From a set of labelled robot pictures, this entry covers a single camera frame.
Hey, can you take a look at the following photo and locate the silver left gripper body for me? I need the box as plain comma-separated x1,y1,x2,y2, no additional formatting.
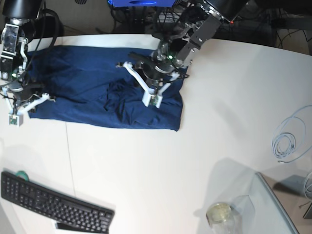
142,6,222,84

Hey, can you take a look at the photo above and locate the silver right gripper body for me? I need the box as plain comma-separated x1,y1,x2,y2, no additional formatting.
0,18,35,101

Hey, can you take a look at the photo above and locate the dark blue t-shirt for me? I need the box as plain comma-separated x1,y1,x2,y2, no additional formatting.
29,46,183,131

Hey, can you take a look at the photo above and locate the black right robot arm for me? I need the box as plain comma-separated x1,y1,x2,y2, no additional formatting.
0,0,43,102

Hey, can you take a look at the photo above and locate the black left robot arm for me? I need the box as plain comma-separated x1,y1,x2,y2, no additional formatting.
129,0,247,84

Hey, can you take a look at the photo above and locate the blue box with hole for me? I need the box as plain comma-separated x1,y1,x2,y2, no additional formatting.
108,0,176,7

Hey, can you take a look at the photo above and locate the green tape roll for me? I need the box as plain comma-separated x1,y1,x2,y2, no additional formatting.
15,171,29,181

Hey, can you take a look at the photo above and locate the black computer keyboard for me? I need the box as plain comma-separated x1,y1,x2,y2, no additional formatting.
0,171,115,234

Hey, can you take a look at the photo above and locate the clear glass jar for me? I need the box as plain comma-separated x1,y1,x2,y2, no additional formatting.
206,195,255,234

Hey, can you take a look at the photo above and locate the white camera bracket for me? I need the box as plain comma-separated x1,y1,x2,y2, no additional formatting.
0,86,56,127
116,61,182,108

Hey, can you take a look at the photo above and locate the coiled white cable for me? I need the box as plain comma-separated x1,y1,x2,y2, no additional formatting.
272,105,312,163

